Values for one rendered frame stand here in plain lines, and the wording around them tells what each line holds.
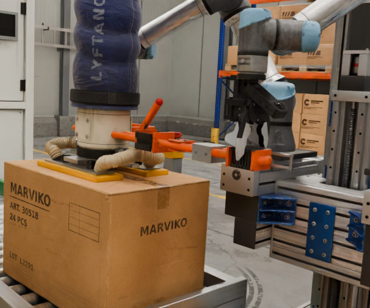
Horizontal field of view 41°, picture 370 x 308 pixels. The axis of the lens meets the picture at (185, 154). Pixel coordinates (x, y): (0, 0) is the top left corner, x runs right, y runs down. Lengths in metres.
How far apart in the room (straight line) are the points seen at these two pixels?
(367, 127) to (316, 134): 7.62
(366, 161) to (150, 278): 0.76
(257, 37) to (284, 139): 0.57
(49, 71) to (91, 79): 9.79
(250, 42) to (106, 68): 0.52
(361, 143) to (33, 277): 1.13
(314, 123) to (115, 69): 7.88
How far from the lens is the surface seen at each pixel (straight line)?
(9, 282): 1.88
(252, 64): 1.21
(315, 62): 9.27
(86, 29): 1.59
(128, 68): 1.59
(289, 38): 1.23
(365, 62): 1.66
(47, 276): 1.66
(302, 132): 9.43
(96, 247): 1.41
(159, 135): 1.43
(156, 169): 1.64
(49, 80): 11.35
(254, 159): 1.19
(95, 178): 1.47
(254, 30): 1.22
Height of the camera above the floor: 1.24
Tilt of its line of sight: 8 degrees down
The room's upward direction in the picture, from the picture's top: 3 degrees clockwise
